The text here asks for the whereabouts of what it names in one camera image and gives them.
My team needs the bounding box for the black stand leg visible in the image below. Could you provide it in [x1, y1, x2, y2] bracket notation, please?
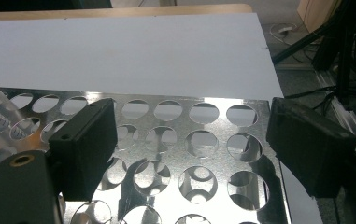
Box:
[272, 18, 335, 65]

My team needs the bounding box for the white floor cable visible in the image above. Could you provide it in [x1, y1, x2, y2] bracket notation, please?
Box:
[269, 21, 299, 46]

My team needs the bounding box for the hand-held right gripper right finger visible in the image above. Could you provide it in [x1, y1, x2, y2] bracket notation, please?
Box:
[265, 96, 356, 199]

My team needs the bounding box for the black cable bundle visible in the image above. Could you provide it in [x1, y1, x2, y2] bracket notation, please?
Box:
[310, 0, 356, 104]

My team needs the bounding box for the wooden cabinet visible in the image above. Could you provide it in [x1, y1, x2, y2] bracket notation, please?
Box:
[296, 0, 343, 34]

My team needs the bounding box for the metal test tube rack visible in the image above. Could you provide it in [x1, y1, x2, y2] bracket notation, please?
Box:
[0, 87, 292, 224]

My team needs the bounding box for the white table board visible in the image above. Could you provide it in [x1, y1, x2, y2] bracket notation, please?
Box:
[0, 12, 323, 224]

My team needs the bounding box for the metal floor rail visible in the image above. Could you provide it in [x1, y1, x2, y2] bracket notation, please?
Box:
[315, 70, 356, 155]

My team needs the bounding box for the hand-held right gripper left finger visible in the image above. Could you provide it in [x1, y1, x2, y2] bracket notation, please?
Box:
[48, 97, 119, 202]

